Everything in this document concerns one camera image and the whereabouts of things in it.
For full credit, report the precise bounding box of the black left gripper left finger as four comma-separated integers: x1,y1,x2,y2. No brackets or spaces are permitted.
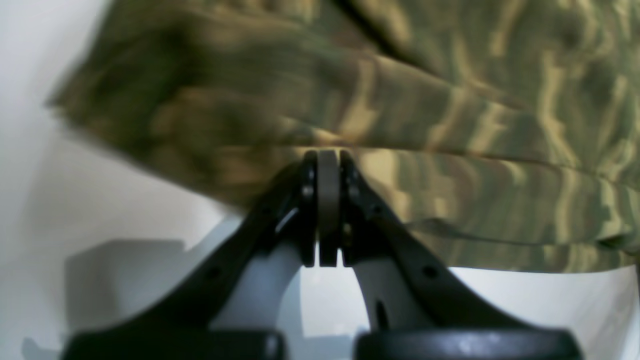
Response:
62,151,318,360

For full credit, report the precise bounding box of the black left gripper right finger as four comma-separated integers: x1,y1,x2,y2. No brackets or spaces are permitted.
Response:
318,150,583,360

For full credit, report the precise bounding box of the camouflage t-shirt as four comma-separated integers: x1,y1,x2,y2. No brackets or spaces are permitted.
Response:
51,0,640,273

